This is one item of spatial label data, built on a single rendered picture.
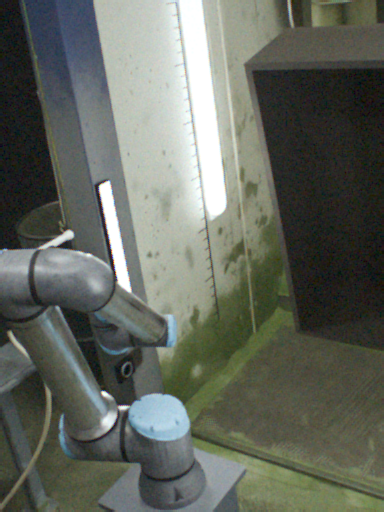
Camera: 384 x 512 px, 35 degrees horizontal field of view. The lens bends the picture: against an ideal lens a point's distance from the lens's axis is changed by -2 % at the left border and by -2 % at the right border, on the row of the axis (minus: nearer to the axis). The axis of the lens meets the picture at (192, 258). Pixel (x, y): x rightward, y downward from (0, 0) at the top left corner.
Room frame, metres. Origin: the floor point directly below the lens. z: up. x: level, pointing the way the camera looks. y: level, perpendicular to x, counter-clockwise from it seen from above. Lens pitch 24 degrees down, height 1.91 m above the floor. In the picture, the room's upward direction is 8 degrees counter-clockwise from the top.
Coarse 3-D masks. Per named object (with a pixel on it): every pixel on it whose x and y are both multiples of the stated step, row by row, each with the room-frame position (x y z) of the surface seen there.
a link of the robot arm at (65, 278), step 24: (48, 264) 1.09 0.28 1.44; (72, 264) 1.10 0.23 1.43; (96, 264) 1.13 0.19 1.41; (48, 288) 1.06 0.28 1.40; (72, 288) 1.07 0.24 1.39; (96, 288) 1.10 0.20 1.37; (120, 288) 1.22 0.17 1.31; (96, 312) 1.18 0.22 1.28; (120, 312) 1.22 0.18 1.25; (144, 312) 1.33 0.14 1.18; (144, 336) 1.38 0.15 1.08; (168, 336) 1.46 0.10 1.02
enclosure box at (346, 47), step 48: (288, 48) 2.09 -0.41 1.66; (336, 48) 1.97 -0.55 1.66; (288, 96) 2.31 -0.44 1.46; (336, 96) 2.28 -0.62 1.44; (288, 144) 2.28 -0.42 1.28; (336, 144) 2.33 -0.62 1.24; (288, 192) 2.26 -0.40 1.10; (336, 192) 2.38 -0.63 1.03; (288, 240) 2.24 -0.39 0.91; (336, 240) 2.44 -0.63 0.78; (288, 288) 2.21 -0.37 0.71; (336, 288) 2.47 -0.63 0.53; (336, 336) 2.17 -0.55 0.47
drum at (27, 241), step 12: (48, 204) 3.24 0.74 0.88; (24, 216) 3.10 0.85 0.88; (24, 240) 2.83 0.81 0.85; (36, 240) 2.77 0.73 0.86; (48, 240) 2.75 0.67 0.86; (72, 312) 2.74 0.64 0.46; (72, 324) 2.74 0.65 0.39; (84, 324) 2.74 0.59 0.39; (84, 336) 2.74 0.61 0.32; (84, 348) 2.74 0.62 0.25; (96, 360) 2.74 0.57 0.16; (96, 372) 2.74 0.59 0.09
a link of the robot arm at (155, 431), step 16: (144, 400) 1.33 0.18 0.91; (160, 400) 1.33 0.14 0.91; (176, 400) 1.32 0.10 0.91; (128, 416) 1.30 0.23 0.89; (144, 416) 1.27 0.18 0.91; (160, 416) 1.26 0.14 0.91; (176, 416) 1.26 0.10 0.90; (128, 432) 1.26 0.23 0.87; (144, 432) 1.23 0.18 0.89; (160, 432) 1.22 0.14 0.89; (176, 432) 1.23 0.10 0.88; (128, 448) 1.24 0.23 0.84; (144, 448) 1.23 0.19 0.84; (160, 448) 1.22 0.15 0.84; (176, 448) 1.23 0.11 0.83; (192, 448) 1.28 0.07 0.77; (144, 464) 1.24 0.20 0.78; (160, 464) 1.22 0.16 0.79; (176, 464) 1.22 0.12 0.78
